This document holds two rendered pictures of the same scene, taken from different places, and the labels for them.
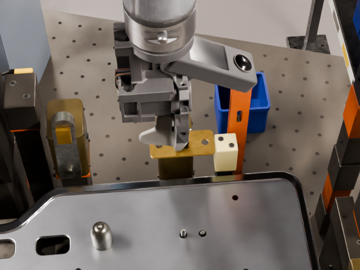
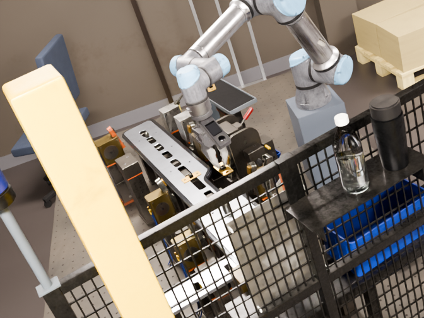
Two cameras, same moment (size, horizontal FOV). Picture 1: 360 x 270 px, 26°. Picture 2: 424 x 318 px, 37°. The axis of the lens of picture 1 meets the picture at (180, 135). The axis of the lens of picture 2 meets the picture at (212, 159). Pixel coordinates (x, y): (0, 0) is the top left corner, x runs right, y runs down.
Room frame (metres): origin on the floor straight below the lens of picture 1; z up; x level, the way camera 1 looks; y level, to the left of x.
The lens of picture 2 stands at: (0.18, -1.79, 2.34)
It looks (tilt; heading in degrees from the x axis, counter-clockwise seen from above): 30 degrees down; 78
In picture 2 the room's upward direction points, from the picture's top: 20 degrees counter-clockwise
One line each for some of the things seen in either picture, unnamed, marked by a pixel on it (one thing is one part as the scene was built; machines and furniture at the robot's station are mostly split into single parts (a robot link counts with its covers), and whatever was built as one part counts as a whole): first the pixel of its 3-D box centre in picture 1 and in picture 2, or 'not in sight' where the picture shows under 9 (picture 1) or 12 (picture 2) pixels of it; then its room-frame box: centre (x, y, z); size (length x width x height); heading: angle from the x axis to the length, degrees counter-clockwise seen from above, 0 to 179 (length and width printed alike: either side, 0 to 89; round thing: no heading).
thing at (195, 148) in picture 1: (181, 142); (223, 167); (0.57, 0.00, 1.26); 0.08 x 0.04 x 0.01; 95
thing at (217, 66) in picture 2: not in sight; (209, 69); (0.66, 0.08, 1.56); 0.11 x 0.11 x 0.08; 24
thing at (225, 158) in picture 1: (220, 200); not in sight; (0.71, -0.07, 0.88); 0.04 x 0.04 x 0.37; 5
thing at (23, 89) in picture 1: (39, 162); (266, 191); (0.77, 0.25, 0.91); 0.07 x 0.05 x 0.42; 5
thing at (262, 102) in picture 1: (240, 104); not in sight; (1.03, -0.13, 0.75); 0.11 x 0.10 x 0.09; 95
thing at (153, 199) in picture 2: not in sight; (167, 229); (0.35, 0.38, 0.87); 0.12 x 0.07 x 0.35; 5
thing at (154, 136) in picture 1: (163, 135); (210, 156); (0.55, 0.02, 1.30); 0.06 x 0.03 x 0.09; 95
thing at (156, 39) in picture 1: (160, 19); (198, 106); (0.57, 0.02, 1.49); 0.08 x 0.08 x 0.05
